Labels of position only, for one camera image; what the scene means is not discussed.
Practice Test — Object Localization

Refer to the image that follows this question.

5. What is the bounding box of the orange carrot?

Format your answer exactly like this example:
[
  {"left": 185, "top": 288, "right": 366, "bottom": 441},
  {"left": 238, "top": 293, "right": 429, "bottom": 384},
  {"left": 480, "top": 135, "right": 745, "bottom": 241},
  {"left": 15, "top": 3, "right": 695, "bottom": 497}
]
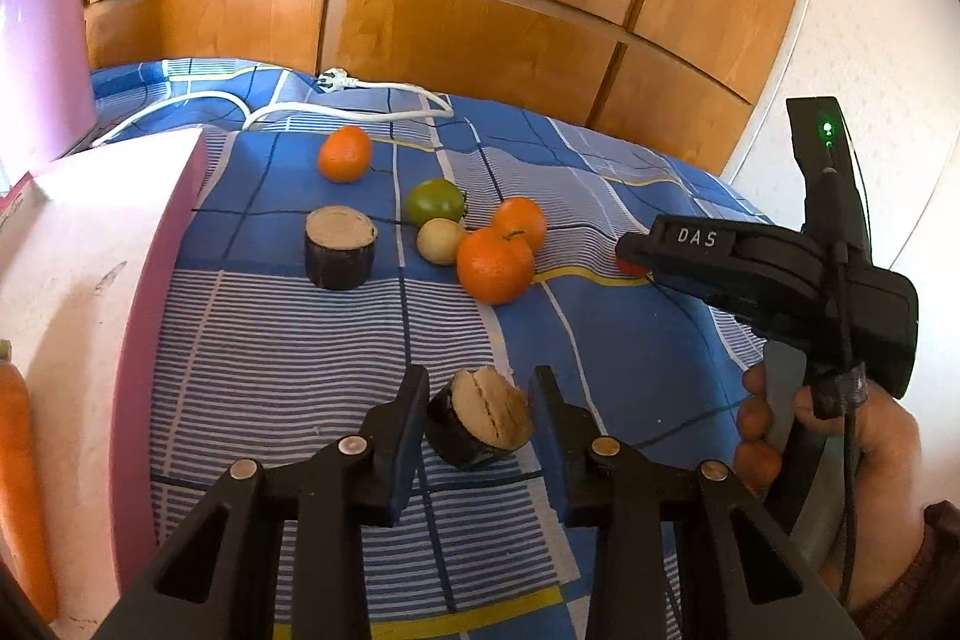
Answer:
[{"left": 0, "top": 359, "right": 59, "bottom": 622}]

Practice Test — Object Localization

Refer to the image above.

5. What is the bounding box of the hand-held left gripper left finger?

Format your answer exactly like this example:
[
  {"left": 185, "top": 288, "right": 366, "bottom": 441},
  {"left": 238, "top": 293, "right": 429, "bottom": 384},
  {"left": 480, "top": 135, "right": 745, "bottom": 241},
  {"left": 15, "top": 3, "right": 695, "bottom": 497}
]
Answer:
[{"left": 94, "top": 364, "right": 432, "bottom": 640}]

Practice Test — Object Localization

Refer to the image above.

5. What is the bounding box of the person's right forearm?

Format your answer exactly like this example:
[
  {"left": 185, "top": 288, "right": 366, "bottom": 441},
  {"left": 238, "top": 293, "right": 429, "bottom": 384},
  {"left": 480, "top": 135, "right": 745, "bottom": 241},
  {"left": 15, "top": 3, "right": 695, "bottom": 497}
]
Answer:
[{"left": 847, "top": 500, "right": 960, "bottom": 640}]

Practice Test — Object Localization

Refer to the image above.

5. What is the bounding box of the wooden wardrobe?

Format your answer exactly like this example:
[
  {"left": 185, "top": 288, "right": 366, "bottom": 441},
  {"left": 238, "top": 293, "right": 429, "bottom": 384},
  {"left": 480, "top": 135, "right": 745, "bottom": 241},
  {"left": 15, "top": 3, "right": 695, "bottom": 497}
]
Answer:
[{"left": 75, "top": 0, "right": 826, "bottom": 176}]

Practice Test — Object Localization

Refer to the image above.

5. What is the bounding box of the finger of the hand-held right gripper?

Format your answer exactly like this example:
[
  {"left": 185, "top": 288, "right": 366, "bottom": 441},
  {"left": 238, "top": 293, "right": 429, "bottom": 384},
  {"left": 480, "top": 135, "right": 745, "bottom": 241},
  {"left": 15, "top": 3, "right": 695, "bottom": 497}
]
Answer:
[{"left": 616, "top": 215, "right": 751, "bottom": 311}]

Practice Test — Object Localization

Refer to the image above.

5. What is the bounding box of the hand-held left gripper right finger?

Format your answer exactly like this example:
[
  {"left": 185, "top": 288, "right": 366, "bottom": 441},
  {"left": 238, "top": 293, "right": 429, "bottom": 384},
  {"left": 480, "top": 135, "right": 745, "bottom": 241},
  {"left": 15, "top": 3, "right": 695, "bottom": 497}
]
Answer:
[{"left": 527, "top": 365, "right": 863, "bottom": 640}]

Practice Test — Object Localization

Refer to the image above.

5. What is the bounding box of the orange mandarin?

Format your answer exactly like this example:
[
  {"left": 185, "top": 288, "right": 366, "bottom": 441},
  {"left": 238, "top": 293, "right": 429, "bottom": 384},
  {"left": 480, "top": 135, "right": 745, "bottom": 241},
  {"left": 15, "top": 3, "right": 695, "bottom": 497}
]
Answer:
[
  {"left": 456, "top": 227, "right": 536, "bottom": 306},
  {"left": 491, "top": 197, "right": 548, "bottom": 253},
  {"left": 317, "top": 125, "right": 374, "bottom": 184}
]

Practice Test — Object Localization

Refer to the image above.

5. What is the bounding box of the small yellow potato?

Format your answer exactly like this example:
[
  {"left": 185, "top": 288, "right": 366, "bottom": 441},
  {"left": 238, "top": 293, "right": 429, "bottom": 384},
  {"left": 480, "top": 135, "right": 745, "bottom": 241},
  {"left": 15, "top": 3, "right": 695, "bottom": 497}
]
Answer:
[{"left": 417, "top": 218, "right": 467, "bottom": 266}]

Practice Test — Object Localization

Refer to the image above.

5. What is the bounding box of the person's right hand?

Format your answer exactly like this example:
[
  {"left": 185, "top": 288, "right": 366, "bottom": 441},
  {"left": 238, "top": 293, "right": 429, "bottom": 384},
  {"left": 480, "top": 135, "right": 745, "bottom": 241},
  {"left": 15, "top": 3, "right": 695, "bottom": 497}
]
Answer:
[{"left": 733, "top": 361, "right": 935, "bottom": 611}]

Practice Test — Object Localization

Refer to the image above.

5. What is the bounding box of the white power cable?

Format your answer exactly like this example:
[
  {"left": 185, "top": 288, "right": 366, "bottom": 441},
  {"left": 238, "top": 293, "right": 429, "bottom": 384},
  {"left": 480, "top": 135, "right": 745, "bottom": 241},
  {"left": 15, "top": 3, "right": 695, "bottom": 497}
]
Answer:
[{"left": 91, "top": 68, "right": 455, "bottom": 148}]

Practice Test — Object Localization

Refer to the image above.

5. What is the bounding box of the green tomato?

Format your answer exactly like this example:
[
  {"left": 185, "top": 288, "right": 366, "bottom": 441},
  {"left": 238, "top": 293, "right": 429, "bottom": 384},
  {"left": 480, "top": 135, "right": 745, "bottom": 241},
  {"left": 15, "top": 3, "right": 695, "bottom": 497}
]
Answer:
[{"left": 406, "top": 179, "right": 468, "bottom": 229}]

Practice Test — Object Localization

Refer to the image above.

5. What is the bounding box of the blue plaid blanket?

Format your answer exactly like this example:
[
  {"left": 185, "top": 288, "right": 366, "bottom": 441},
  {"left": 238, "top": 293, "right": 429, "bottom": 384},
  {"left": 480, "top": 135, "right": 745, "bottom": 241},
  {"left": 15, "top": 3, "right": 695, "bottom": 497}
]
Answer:
[{"left": 90, "top": 57, "right": 826, "bottom": 640}]

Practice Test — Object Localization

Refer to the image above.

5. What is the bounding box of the red tomato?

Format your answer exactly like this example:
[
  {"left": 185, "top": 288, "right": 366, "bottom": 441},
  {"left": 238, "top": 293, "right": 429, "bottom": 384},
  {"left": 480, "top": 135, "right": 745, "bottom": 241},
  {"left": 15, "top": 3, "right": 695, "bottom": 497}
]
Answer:
[{"left": 616, "top": 239, "right": 653, "bottom": 278}]

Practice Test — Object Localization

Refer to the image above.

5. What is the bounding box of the pink storage box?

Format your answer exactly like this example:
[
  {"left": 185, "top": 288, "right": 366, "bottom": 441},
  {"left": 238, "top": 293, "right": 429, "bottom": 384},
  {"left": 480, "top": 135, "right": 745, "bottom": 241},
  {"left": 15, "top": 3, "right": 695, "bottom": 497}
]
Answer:
[{"left": 0, "top": 0, "right": 211, "bottom": 640}]

